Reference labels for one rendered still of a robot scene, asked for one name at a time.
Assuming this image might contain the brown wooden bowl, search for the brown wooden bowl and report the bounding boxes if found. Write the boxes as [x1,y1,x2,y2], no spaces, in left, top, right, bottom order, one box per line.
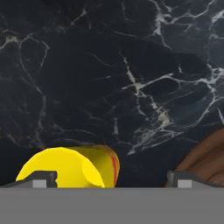
[164,127,224,188]

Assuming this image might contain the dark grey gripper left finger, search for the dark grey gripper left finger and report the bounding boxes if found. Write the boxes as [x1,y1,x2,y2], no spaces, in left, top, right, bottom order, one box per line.
[2,171,58,189]

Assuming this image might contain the yellow cup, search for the yellow cup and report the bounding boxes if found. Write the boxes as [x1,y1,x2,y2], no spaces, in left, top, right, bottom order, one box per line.
[15,144,121,189]

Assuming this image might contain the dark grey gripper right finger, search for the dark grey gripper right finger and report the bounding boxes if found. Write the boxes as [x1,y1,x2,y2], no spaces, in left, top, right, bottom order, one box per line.
[166,171,223,189]

